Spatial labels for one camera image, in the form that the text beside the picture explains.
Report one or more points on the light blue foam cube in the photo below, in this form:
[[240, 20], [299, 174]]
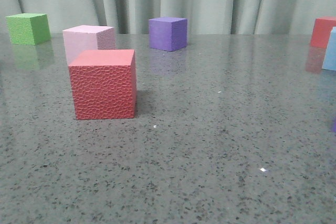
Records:
[[329, 62]]

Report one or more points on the green foam cube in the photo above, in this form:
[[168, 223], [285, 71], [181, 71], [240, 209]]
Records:
[[28, 28]]

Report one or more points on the light purple foam cube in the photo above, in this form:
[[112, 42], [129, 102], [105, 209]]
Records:
[[333, 128]]

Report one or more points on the dark purple foam cube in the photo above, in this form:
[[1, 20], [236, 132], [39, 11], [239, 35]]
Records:
[[168, 33]]

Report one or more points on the pink foam cube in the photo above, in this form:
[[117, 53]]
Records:
[[87, 37]]

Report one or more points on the smooth red foam cube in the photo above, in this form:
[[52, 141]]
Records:
[[321, 31]]

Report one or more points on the textured red foam cube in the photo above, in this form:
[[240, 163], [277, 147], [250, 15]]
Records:
[[103, 84]]

